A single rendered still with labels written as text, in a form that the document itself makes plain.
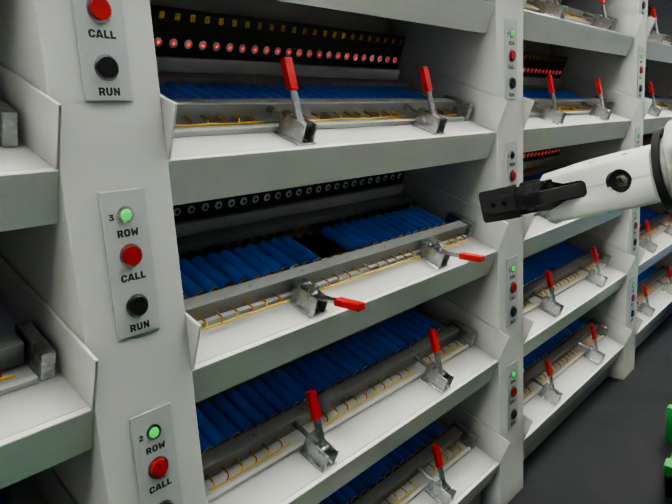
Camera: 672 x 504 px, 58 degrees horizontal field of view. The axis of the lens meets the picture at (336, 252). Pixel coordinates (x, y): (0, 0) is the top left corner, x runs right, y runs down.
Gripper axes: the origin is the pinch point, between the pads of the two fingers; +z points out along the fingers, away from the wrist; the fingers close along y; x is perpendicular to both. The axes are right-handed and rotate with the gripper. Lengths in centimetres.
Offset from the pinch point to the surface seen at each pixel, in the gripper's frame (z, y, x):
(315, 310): 19.2, -13.2, -7.5
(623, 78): 15, 100, 20
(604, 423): 25, 74, -57
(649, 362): 27, 116, -56
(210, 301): 22.6, -24.3, -3.4
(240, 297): 22.6, -20.4, -3.9
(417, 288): 19.8, 7.2, -9.7
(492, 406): 26, 30, -36
